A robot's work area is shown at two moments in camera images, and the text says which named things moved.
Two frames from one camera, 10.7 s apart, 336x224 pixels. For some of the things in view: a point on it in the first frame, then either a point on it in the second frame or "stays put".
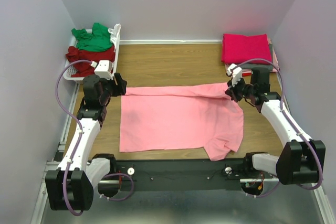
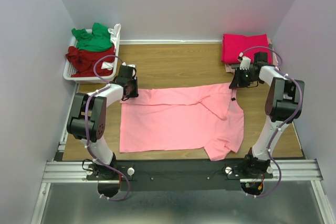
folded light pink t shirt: x=275 y=65 stays put
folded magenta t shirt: x=237 y=49 stays put
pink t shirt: x=180 y=117 stays put
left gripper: x=121 y=88 → x=135 y=93
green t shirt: x=99 y=40 stays put
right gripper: x=231 y=91 → x=237 y=82
